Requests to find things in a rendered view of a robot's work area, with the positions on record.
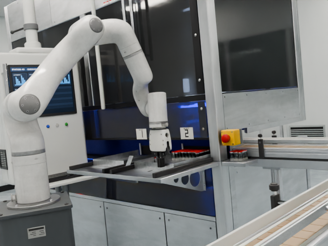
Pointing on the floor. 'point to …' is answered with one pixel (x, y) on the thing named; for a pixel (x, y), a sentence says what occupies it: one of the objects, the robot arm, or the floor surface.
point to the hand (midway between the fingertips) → (160, 162)
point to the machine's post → (215, 115)
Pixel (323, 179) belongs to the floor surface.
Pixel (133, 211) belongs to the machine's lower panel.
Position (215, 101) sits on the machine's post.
